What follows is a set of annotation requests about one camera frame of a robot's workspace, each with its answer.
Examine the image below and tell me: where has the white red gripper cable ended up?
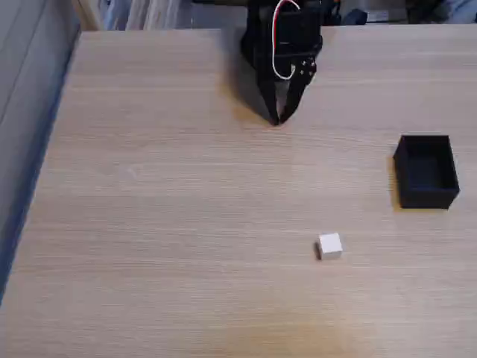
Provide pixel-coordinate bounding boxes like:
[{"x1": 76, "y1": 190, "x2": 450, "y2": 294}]
[{"x1": 271, "y1": 0, "x2": 302, "y2": 81}]

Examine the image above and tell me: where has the pale hanging curtain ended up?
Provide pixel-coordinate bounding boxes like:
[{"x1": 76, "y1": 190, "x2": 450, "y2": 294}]
[{"x1": 104, "y1": 0, "x2": 193, "y2": 31}]

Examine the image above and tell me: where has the white block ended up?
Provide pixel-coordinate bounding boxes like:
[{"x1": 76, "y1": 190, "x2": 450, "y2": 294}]
[{"x1": 316, "y1": 232, "x2": 344, "y2": 261}]

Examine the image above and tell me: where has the dark blue pouch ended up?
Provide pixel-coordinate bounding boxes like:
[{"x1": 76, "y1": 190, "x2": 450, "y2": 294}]
[{"x1": 341, "y1": 9, "x2": 369, "y2": 26}]

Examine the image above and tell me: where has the light wooden board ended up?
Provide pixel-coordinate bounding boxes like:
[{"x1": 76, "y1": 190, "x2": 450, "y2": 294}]
[{"x1": 72, "y1": 0, "x2": 102, "y2": 32}]

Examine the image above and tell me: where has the black open box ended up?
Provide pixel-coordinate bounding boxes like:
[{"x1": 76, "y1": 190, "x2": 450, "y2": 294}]
[{"x1": 393, "y1": 134, "x2": 461, "y2": 210}]

